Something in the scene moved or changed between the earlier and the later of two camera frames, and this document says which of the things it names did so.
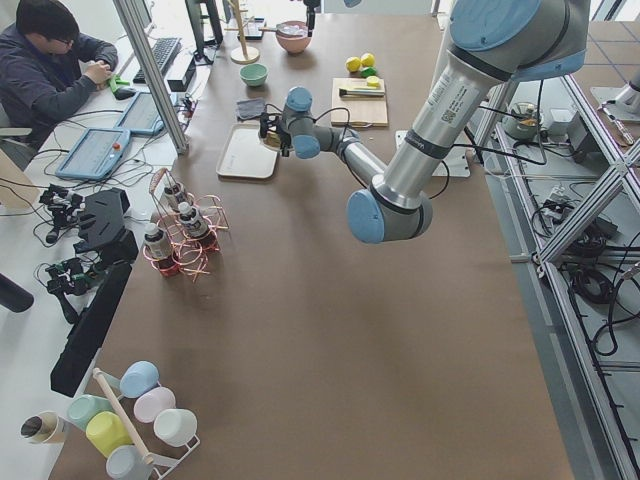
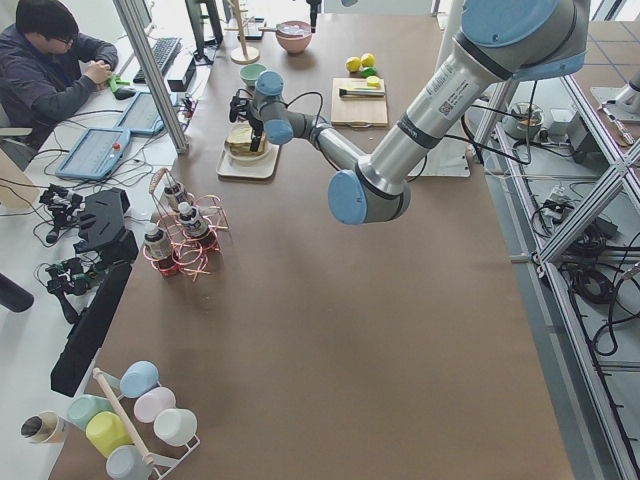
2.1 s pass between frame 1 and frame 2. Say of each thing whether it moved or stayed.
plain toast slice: moved
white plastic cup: stayed
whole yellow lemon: stayed
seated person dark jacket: stayed
